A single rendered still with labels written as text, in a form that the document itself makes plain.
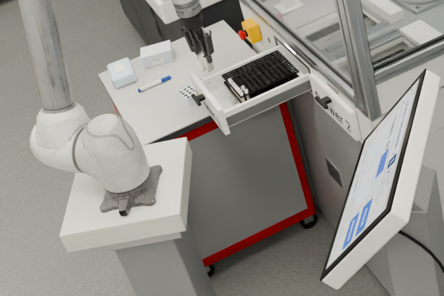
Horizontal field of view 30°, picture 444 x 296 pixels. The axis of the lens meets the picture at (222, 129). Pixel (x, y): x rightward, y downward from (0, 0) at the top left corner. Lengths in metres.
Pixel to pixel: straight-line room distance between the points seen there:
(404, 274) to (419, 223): 0.19
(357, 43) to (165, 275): 1.01
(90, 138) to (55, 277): 1.41
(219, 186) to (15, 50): 2.90
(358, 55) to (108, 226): 0.90
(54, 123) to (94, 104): 2.25
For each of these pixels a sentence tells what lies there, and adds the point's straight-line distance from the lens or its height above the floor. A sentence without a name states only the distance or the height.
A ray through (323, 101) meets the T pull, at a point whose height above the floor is 0.91.
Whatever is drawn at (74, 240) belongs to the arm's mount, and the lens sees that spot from 2.61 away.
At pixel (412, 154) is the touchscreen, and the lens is 1.91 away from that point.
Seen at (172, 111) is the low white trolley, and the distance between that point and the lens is 3.07.
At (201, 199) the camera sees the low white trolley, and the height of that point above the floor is 0.41.
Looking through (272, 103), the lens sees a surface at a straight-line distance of 2.77.
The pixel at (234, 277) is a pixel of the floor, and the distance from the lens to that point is 3.42.
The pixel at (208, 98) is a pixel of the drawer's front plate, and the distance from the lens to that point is 2.75.
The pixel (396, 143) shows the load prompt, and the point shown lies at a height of 1.15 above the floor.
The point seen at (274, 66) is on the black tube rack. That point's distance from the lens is 2.87.
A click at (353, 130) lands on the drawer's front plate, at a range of 2.55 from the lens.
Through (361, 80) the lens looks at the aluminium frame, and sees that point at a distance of 2.35.
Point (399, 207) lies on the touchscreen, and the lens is 1.78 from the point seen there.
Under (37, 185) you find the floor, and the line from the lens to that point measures 4.37.
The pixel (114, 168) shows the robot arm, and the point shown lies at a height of 0.99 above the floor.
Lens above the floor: 2.40
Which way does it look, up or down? 35 degrees down
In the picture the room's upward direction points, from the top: 18 degrees counter-clockwise
